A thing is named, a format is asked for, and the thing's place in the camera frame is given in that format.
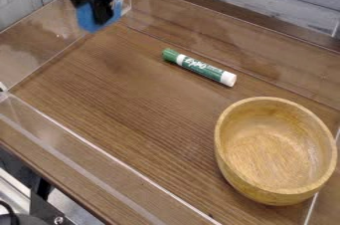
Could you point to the blue rectangular block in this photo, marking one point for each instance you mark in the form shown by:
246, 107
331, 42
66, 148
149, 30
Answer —
86, 17

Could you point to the brown wooden bowl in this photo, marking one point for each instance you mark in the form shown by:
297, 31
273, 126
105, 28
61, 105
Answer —
275, 150

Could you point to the green Expo marker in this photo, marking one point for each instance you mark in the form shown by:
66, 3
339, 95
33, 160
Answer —
201, 67

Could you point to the clear acrylic corner bracket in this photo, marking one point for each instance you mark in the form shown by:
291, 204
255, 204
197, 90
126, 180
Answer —
125, 6

